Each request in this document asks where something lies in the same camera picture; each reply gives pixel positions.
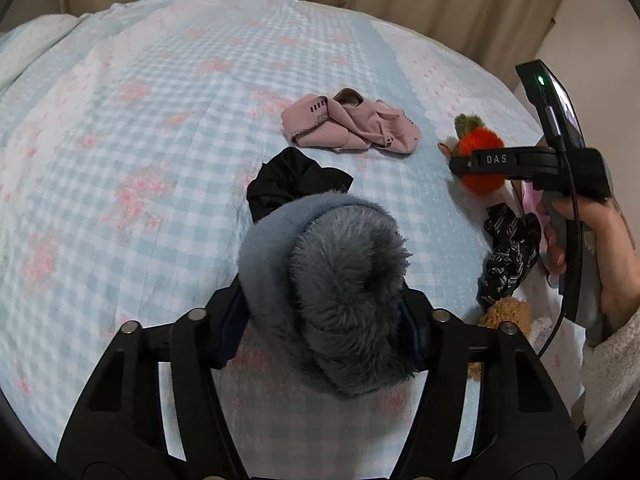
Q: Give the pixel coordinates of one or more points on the orange carrot plush toy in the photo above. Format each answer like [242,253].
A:
[482,145]

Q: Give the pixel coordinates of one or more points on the brown plush toy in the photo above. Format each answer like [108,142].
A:
[502,316]

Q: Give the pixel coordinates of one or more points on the black patterned scrunchie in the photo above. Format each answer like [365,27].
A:
[510,250]

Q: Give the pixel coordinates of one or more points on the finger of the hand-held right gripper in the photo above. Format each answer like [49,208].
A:
[492,160]

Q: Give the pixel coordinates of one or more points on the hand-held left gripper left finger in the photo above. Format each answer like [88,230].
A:
[231,321]

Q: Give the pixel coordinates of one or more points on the pink soft cloth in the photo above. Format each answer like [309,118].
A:
[529,203]

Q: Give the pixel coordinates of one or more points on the white fleece blanket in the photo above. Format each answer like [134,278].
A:
[30,50]

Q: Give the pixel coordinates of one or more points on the white plush toy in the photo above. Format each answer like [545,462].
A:
[542,331]

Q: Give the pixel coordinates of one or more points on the grey fuzzy sock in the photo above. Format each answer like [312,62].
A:
[332,290]

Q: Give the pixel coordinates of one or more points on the person's right hand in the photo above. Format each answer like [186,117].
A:
[612,250]

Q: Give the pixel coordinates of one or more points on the person's right forearm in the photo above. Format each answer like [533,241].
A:
[612,375]

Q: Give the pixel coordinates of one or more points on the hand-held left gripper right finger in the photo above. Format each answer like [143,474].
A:
[413,331]

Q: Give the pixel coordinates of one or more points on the checkered blue bed blanket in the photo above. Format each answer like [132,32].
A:
[150,160]

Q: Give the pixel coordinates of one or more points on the black cloth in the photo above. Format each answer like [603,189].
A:
[287,180]

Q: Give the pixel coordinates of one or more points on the pink garment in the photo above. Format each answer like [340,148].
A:
[350,127]

